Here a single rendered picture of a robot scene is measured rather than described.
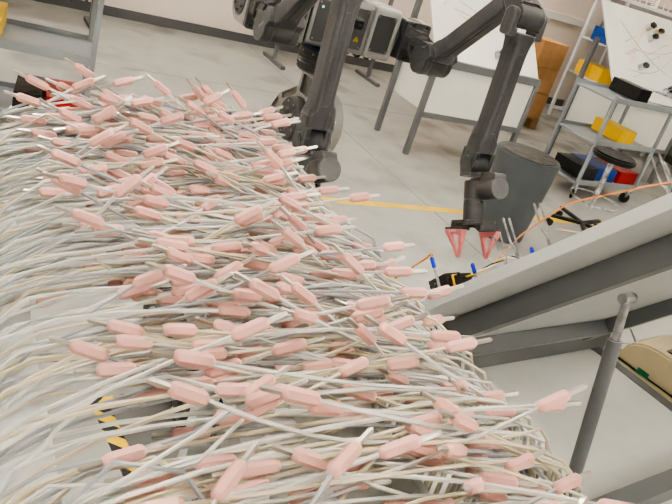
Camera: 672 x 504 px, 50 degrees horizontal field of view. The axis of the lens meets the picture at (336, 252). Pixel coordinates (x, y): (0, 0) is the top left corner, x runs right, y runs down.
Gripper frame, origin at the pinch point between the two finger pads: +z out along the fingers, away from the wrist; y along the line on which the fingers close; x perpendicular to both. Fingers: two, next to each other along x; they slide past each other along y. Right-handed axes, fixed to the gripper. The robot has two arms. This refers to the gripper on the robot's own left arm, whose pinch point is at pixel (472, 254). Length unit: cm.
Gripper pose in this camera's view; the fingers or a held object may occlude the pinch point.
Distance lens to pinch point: 196.3
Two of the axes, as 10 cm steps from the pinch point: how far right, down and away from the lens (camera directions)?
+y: 8.7, 0.4, 5.0
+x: -5.0, -0.1, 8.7
